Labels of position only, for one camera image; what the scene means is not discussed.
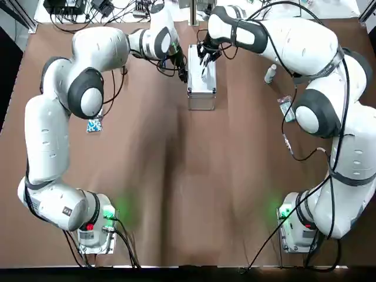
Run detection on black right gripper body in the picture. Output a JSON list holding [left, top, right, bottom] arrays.
[[196, 40, 221, 59]]

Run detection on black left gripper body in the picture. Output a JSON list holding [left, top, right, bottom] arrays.
[[168, 49, 188, 78]]

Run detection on silver aluminium medicine case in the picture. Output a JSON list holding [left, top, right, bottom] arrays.
[[186, 43, 217, 112]]

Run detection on white plastic bottle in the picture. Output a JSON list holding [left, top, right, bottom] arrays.
[[264, 64, 278, 85]]

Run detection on grey usb hub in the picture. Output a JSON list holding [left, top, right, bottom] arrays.
[[132, 0, 150, 18]]

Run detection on clear zip bag green contents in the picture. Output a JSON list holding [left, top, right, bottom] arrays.
[[277, 94, 296, 123]]

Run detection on small black power adapter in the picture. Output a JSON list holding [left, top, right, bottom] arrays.
[[90, 0, 115, 18]]

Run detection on blue and white pill packet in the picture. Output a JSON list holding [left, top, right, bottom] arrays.
[[86, 109, 105, 133]]

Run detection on aluminium profile post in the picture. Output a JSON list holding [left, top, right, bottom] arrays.
[[190, 0, 199, 26]]

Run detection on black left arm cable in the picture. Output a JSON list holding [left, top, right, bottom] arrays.
[[99, 49, 189, 113]]

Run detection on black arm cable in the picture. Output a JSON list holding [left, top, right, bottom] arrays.
[[196, 0, 352, 206], [99, 49, 189, 113]]

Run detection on black desk cable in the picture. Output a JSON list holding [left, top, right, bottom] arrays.
[[49, 11, 119, 33]]

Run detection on black network switch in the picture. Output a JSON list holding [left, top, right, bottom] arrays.
[[43, 0, 87, 15]]

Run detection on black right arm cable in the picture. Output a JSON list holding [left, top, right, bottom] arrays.
[[196, 0, 352, 206]]

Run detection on aluminium frame rail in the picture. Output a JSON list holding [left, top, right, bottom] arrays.
[[358, 0, 376, 28], [16, 0, 39, 33]]

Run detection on black left base cable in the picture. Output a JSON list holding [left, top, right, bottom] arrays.
[[61, 216, 142, 268]]

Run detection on black base cable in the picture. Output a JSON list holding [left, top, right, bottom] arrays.
[[61, 216, 142, 268], [239, 202, 343, 270]]

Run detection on black right base cable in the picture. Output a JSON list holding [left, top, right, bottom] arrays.
[[239, 202, 343, 270]]

